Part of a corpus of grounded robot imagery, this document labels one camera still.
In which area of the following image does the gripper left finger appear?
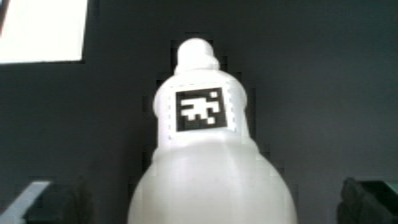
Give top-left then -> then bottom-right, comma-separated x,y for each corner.
0,181 -> 79,224

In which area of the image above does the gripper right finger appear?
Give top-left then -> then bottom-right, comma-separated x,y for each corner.
338,178 -> 398,224

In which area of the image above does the white lamp bulb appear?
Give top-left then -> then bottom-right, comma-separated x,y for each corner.
129,38 -> 299,224

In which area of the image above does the white marker sheet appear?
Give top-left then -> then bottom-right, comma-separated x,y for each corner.
0,0 -> 90,64

